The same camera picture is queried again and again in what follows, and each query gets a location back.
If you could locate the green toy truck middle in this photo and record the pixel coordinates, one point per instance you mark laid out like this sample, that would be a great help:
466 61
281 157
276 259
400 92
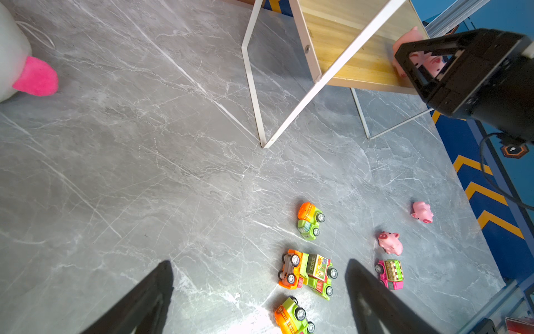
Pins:
321 273

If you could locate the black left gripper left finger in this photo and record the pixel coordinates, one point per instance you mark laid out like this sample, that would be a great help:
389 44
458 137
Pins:
142 310

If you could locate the plush doll pink white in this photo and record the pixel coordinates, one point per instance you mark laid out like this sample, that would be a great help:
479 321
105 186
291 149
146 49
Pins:
20 70

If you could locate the red white box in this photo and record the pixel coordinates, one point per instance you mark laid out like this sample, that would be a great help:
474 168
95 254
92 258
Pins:
519 325

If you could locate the orange toy truck middle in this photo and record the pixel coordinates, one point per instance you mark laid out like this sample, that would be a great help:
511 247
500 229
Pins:
293 274

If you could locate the white shelf frame with wood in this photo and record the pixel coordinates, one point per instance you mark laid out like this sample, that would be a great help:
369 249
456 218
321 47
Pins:
346 44

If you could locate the pink toy truck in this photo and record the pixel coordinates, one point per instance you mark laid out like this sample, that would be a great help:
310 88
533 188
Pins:
390 273

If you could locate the green orange toy truck top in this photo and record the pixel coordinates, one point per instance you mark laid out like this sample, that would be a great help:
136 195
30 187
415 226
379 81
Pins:
309 221

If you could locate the pink toy pig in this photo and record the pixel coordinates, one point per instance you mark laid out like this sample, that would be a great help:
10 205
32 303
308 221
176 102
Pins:
433 64
414 35
390 243

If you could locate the orange green toy truck bottom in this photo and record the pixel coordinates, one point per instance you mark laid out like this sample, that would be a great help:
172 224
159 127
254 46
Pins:
292 318

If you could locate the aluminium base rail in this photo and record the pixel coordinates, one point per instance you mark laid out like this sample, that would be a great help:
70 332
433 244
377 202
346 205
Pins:
514 300

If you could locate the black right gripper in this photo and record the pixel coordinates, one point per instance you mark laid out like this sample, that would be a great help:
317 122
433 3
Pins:
484 74

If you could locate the aluminium corner post right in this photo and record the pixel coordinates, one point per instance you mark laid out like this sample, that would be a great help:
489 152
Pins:
453 16

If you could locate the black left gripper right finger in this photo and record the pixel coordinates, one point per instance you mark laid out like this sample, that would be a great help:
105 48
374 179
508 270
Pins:
376 309

